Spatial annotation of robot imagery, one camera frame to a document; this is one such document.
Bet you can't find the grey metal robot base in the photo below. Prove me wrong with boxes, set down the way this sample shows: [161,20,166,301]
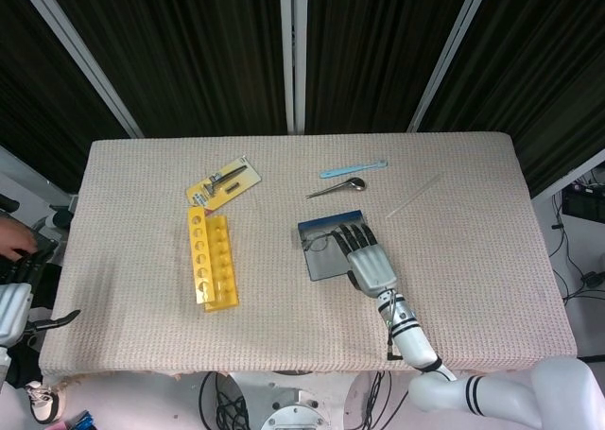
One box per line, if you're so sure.
[226,370,374,430]

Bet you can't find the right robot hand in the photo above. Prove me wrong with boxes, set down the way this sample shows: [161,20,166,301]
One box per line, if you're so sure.
[330,222,398,299]

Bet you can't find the blue glasses case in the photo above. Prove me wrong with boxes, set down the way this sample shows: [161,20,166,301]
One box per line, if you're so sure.
[297,208,374,284]

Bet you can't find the light blue plastic toothbrush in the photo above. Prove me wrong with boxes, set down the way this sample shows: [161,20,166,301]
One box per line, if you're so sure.
[319,156,389,181]

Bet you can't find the yellow test tube rack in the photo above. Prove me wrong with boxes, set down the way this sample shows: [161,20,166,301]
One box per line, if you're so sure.
[187,205,241,314]

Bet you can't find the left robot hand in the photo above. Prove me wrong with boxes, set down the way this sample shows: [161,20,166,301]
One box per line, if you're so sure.
[0,250,81,349]

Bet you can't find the clear plastic straw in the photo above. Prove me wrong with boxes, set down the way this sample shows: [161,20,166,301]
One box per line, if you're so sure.
[385,173,443,219]

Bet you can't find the yellow wrench blister pack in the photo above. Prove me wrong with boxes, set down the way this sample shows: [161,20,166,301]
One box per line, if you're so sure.
[185,154,263,210]

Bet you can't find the black thin cable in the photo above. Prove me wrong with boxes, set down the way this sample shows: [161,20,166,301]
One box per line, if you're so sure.
[358,370,393,430]

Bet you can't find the black cable bundle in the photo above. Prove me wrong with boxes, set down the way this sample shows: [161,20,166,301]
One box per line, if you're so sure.
[198,370,251,430]

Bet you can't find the metal spoon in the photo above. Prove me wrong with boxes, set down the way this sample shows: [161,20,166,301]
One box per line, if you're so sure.
[304,177,368,199]

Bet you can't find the white frame post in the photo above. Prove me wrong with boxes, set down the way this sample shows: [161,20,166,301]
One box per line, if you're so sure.
[406,0,495,133]
[278,0,308,136]
[11,0,144,139]

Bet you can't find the wire-frame eyeglasses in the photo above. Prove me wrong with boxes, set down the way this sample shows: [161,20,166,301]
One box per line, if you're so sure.
[301,230,339,253]

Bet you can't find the black curtain panel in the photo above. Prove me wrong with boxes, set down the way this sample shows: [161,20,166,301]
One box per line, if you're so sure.
[42,0,289,139]
[304,0,479,134]
[0,0,131,193]
[418,0,605,198]

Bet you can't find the white black sneaker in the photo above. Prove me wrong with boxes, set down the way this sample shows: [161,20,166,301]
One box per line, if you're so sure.
[23,380,65,424]

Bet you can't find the blue striped packet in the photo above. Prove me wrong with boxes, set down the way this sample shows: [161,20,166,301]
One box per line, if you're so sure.
[63,409,95,430]

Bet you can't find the person bare hand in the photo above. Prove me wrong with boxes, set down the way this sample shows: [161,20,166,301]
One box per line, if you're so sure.
[0,215,39,261]

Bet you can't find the beige woven tablecloth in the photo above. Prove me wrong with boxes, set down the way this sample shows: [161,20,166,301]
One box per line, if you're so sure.
[39,131,579,379]

